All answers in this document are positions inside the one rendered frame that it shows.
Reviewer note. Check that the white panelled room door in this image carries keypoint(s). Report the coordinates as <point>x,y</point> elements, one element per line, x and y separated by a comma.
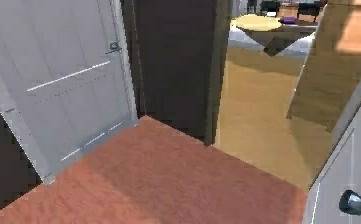
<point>71,83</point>

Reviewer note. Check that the yellow round cloth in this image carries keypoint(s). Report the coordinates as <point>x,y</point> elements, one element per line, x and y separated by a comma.
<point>256,22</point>

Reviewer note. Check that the grey table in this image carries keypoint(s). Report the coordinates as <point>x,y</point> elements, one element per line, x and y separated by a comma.
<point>281,36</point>

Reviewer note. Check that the black chair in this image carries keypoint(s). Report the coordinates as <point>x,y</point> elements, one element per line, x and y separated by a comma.
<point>269,7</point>
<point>308,9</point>

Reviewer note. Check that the purple flat object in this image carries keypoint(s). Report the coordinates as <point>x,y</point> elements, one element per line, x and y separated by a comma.
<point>288,20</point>

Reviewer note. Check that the black round door knob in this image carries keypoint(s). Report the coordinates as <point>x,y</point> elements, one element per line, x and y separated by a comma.
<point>354,203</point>

